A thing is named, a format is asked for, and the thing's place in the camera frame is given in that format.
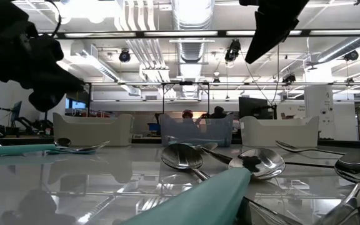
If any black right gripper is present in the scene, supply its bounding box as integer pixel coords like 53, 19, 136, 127
239, 0, 311, 64

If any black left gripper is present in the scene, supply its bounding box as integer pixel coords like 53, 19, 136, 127
0, 34, 86, 113

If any silver spoon teal handle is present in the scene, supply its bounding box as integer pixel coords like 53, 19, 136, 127
122, 147, 286, 225
0, 141, 111, 158

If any black metal spoon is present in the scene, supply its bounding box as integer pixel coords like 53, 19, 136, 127
274, 140, 347, 156
312, 149, 360, 225
161, 142, 304, 225
197, 142, 233, 165

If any background monitor on stand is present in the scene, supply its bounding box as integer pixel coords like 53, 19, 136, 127
10, 100, 23, 124

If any white plastic bin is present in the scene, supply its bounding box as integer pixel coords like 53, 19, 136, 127
239, 116, 320, 148
52, 112, 135, 148

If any black computer monitor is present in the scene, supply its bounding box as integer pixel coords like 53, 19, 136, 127
238, 96, 278, 121

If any white building pillar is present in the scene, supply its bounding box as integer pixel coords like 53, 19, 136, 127
304, 84, 335, 141

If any gray translucent plastic bin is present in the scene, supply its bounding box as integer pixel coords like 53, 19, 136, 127
159, 112, 234, 148

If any wall monitor blue screen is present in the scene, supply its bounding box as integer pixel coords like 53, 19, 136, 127
64, 92, 91, 110

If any black hanging cable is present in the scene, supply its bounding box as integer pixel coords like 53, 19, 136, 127
272, 42, 280, 106

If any black overhead rig camera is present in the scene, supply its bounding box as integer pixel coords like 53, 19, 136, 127
224, 39, 242, 69
281, 72, 297, 85

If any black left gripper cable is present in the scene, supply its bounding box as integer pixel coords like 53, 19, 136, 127
44, 0, 63, 40

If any black dome ceiling camera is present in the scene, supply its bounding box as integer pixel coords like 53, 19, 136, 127
343, 49, 360, 63
118, 49, 132, 63

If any silver ventilation duct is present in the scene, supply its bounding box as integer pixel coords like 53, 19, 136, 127
316, 35, 360, 64
171, 0, 216, 98

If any black frame beam with lights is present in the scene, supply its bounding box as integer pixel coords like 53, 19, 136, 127
37, 29, 360, 39

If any black background workstation frame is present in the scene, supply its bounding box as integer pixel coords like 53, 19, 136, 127
84, 81, 214, 117

